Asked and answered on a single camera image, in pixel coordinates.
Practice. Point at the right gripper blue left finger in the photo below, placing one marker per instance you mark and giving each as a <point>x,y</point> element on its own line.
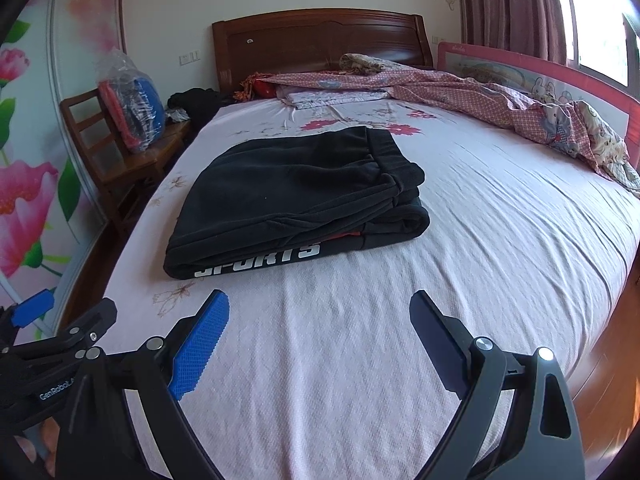
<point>190,360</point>

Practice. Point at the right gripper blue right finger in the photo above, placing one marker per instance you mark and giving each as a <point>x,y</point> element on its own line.
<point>445,340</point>

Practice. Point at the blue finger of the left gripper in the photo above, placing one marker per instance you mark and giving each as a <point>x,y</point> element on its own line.
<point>32,308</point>

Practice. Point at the black sports pants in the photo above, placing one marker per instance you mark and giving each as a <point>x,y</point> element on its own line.
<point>267,202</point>

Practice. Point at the person's left hand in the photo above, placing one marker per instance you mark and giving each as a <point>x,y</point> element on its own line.
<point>40,444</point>

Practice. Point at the floral white bed sheet mattress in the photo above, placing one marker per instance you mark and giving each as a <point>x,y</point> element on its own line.
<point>319,373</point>

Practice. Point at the wooden chair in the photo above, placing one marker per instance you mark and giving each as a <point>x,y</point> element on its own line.
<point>123,179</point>

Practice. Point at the plastic bag with clothes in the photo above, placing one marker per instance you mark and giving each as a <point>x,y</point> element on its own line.
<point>132,100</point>

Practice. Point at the pink dotted quilt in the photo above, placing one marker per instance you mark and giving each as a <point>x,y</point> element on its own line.
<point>574,128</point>

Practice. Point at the floral wardrobe door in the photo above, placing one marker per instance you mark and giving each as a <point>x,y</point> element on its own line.
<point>51,217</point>

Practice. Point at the black clothes pile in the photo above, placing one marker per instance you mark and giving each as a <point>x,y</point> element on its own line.
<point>201,105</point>

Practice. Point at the red pillow with fringe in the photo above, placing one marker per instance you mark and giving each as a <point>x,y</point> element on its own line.
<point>253,88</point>

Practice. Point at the floral beige pillow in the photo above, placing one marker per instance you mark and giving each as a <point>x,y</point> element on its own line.
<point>366,65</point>

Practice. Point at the dark wooden headboard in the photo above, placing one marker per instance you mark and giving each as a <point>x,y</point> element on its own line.
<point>308,40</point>

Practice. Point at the mauve curtain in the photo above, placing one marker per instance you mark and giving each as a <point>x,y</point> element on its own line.
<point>531,27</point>

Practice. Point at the pink bed guard rail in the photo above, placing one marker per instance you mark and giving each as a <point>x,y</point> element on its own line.
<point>545,81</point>

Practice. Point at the white wall switch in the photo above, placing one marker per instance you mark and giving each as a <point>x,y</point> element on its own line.
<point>191,57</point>

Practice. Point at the window with dark frame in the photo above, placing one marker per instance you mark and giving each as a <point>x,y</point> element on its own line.
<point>601,42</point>

